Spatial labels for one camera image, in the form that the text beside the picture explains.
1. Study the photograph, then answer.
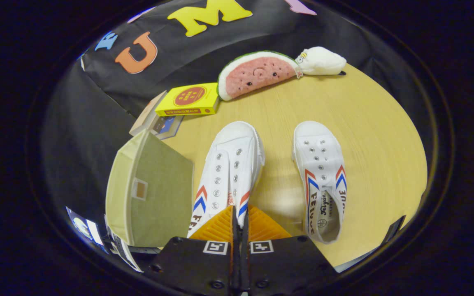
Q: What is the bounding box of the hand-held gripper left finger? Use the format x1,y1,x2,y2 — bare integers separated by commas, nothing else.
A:
144,206,242,296

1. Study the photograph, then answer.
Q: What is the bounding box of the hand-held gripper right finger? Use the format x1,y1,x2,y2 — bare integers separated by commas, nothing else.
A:
241,204,339,296

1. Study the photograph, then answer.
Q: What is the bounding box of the beige fabric storage box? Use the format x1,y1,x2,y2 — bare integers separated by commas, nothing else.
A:
105,129,195,248

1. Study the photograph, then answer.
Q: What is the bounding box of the white canvas shoe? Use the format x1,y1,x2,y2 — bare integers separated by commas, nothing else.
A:
187,120,265,239
293,120,348,245

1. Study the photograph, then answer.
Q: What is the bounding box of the blue and white printed object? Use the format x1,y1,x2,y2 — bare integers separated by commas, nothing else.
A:
66,206,143,273

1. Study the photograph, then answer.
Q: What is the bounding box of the blue book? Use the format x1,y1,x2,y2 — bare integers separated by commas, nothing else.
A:
153,115,184,141

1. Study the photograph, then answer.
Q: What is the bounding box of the yellow book with red circle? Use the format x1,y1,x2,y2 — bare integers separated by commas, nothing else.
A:
155,83,220,117

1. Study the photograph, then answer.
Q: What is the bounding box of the watermelon slice plush toy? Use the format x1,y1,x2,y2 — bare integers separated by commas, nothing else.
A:
217,51,303,102

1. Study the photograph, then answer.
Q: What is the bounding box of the white plush toy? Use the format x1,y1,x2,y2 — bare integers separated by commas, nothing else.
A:
295,46,347,76

